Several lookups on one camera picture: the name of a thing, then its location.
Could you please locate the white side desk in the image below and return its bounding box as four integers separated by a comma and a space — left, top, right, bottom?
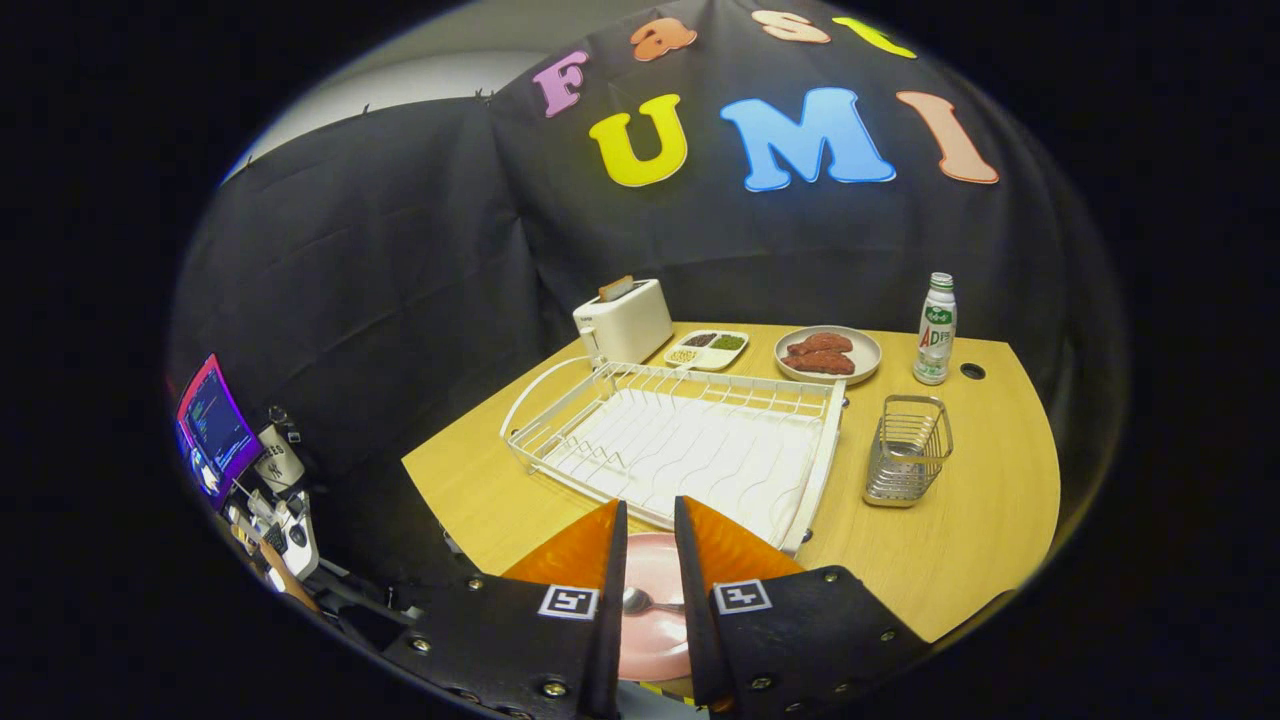
225, 485, 323, 601

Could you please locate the white toaster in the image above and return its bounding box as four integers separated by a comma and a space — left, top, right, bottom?
572, 279, 675, 368

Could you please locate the white drip tray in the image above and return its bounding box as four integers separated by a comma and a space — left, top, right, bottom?
545, 385, 831, 546

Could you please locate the grey food plate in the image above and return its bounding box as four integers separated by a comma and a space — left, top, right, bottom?
773, 325, 883, 387

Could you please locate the white wire dish rack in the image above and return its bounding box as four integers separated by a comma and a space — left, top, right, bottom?
500, 356, 849, 557

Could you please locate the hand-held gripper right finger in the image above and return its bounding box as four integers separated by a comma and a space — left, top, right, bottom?
673, 494, 933, 716

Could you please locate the pink plate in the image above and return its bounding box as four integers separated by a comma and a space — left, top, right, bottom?
618, 532, 691, 683

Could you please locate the wooden-handled metal spoon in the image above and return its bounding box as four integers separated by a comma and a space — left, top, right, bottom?
622, 586, 687, 616

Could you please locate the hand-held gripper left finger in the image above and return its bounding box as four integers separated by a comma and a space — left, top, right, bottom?
383, 498, 629, 720

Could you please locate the silver wire basket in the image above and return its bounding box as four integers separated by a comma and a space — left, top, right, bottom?
863, 394, 955, 509

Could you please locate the computer monitor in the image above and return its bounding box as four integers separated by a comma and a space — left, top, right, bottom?
175, 353, 265, 501

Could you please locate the white plastic drink bottle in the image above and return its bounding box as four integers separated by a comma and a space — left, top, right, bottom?
912, 272, 958, 387

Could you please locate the white three-compartment condiment dish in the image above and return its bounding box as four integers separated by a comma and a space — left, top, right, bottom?
663, 329, 750, 372

